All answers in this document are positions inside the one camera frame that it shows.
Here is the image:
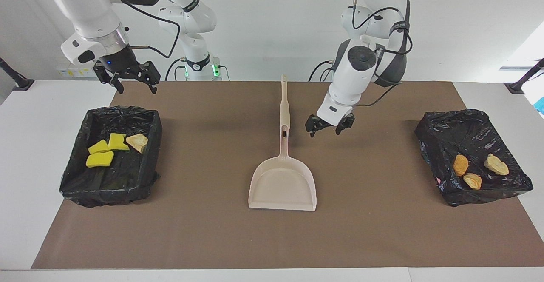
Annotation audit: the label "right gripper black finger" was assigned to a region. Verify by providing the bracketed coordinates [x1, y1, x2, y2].
[136, 61, 162, 95]
[94, 62, 125, 95]

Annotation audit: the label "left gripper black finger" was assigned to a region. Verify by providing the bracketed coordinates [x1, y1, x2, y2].
[305, 115, 328, 138]
[335, 113, 356, 136]

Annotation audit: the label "beige hand brush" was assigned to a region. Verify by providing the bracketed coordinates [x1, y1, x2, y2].
[279, 74, 292, 129]

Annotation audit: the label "beige plastic dustpan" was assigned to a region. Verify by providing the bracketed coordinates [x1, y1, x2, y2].
[248, 125, 317, 211]

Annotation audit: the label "green and yellow sponge piece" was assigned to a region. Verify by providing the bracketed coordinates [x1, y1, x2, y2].
[108, 133, 130, 151]

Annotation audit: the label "orange striped bread piece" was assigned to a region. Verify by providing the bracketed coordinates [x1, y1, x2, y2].
[126, 134, 149, 154]

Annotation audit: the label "brown oval bread loaf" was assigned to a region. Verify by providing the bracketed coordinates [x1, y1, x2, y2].
[453, 154, 469, 177]

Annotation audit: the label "tan croissant end piece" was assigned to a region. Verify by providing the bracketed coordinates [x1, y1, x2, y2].
[463, 173, 483, 191]

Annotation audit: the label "pale bread piece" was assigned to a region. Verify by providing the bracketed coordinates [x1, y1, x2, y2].
[484, 154, 510, 176]

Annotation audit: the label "black bag lined bin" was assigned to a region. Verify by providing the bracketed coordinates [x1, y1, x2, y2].
[414, 109, 534, 207]
[59, 106, 163, 208]

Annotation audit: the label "brown table mat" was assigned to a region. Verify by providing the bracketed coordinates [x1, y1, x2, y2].
[31, 80, 544, 270]

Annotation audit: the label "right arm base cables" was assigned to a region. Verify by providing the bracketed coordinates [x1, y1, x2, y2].
[164, 57, 230, 82]

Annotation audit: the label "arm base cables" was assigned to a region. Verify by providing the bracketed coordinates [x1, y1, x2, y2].
[164, 57, 230, 82]
[308, 60, 337, 82]

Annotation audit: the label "white wall outlet box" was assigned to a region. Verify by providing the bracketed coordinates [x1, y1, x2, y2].
[55, 63, 100, 78]

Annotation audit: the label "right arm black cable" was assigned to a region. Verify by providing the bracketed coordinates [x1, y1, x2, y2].
[101, 0, 181, 59]

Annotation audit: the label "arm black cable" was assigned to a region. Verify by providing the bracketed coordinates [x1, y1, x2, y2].
[351, 0, 414, 107]
[101, 0, 181, 59]

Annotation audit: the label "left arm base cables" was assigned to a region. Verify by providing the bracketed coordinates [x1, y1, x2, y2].
[308, 60, 337, 82]

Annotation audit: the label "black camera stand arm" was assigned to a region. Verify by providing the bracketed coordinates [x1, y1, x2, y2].
[505, 58, 544, 94]
[0, 57, 34, 91]

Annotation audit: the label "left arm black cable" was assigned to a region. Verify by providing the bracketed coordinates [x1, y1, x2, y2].
[351, 0, 414, 107]

